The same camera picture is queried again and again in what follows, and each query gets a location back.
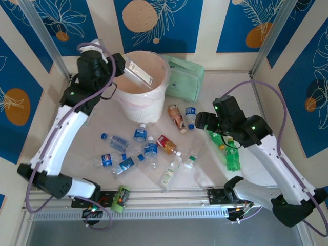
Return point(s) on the slim green bottle yellow cap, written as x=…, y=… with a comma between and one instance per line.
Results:
x=216, y=141

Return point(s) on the clear square bottle white label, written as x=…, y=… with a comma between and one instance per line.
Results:
x=138, y=74

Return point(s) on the Pepsi bottle blue cap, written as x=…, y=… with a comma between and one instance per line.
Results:
x=107, y=159

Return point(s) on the clear yellow-green-label bottle white cap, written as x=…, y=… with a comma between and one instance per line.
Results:
x=169, y=174

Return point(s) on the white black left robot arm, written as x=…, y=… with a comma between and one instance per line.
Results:
x=51, y=143

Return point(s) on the left arm base electronics board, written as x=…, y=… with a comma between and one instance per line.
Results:
x=92, y=210

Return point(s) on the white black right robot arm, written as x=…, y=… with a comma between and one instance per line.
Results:
x=269, y=164

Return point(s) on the right arm base electronics board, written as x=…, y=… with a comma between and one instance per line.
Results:
x=238, y=211

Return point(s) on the pinkish clear bin liner bag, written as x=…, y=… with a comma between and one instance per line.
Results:
x=128, y=87

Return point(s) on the white ribbed plastic bin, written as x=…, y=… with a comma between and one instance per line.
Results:
x=143, y=110

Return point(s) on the clear blue-label bottle blue cap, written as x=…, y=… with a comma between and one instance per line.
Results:
x=118, y=142

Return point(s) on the short blue-label bottle blue cap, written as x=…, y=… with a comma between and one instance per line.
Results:
x=190, y=115

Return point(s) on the clear green-label bottle white cap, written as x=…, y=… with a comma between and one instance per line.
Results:
x=191, y=160

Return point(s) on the short Pocari bottle white cap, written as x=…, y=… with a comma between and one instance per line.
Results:
x=140, y=134

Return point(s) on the brown coffee bottle beige cap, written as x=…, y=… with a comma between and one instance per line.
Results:
x=175, y=116

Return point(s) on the mint green fabric pouch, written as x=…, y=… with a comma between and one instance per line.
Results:
x=184, y=82

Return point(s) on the red-label tea bottle white cap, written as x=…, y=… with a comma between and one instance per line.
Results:
x=166, y=144

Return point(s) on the blue-label bottle dark blue cap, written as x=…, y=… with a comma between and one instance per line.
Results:
x=124, y=165

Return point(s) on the tall Pocari bottle white cap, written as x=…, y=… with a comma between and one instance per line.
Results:
x=150, y=150

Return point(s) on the green black cylindrical can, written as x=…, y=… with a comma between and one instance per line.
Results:
x=120, y=198

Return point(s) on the aluminium frame post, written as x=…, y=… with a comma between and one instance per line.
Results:
x=43, y=30
x=274, y=33

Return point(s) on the aluminium front frame rail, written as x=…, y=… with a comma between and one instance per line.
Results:
x=166, y=197

